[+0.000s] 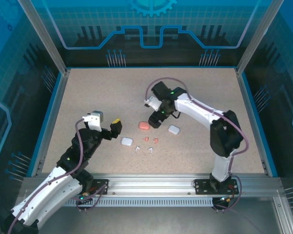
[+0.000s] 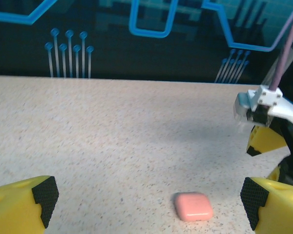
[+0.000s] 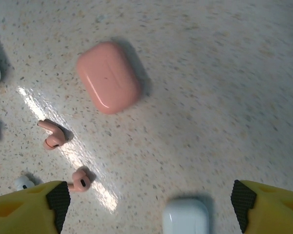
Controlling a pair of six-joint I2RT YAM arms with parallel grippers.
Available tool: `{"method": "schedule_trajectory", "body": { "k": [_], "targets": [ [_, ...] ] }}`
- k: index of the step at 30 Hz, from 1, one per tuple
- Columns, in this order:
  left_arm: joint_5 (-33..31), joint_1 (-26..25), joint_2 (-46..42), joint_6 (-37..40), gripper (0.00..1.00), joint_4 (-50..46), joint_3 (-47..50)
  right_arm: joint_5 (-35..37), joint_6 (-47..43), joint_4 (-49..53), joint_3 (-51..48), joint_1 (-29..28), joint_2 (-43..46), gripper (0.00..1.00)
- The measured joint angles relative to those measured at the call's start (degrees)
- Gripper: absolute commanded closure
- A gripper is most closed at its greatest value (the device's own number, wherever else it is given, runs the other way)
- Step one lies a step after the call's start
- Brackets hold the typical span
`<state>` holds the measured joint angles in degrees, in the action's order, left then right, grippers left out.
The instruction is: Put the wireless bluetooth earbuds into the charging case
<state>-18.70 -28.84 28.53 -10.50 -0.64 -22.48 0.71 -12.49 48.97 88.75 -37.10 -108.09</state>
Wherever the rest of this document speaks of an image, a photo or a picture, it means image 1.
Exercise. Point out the pink earbud charging case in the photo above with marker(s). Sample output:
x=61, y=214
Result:
x=144, y=125

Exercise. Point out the white earbud charging case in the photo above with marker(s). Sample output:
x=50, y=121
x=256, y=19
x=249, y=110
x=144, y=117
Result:
x=126, y=142
x=173, y=129

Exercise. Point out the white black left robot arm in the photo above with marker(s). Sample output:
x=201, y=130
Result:
x=46, y=195

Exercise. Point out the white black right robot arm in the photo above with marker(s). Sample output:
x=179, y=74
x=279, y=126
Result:
x=197, y=107

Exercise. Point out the blue table edge strip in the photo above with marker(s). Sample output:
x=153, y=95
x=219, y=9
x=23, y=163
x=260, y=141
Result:
x=260, y=123
x=47, y=124

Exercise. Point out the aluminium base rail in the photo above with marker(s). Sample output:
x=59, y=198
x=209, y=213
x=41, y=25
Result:
x=149, y=182

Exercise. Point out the aluminium frame post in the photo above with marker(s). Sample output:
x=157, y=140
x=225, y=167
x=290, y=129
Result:
x=42, y=36
x=257, y=36

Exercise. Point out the aluminium frame bar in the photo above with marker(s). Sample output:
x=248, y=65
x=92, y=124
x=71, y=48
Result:
x=285, y=214

